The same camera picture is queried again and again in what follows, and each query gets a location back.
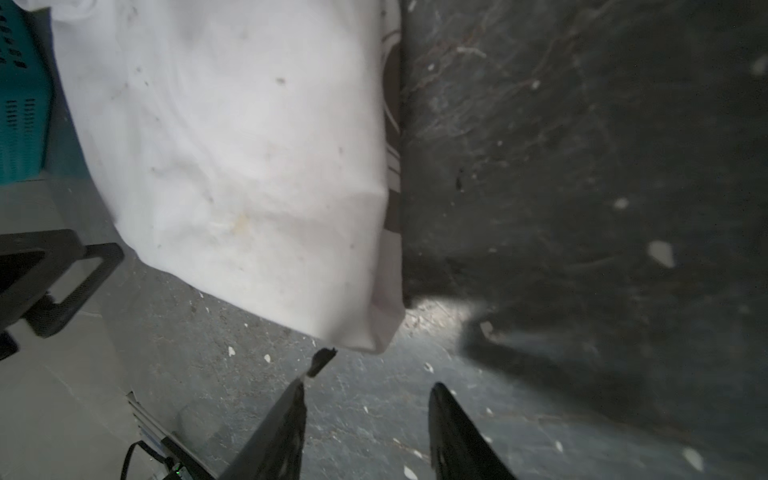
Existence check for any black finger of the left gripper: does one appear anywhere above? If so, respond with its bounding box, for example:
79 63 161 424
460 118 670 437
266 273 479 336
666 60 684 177
1 229 124 360

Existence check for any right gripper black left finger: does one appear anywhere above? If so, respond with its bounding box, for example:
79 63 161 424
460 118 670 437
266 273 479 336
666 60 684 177
219 379 307 480

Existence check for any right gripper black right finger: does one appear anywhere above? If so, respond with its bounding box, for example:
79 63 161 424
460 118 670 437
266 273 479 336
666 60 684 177
428 382 516 480

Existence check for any white tank top navy trim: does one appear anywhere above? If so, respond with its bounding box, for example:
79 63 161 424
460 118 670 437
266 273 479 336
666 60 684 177
21 1 405 353

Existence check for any teal plastic basket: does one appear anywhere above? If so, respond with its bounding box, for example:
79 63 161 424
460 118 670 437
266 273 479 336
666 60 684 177
1 1 52 185

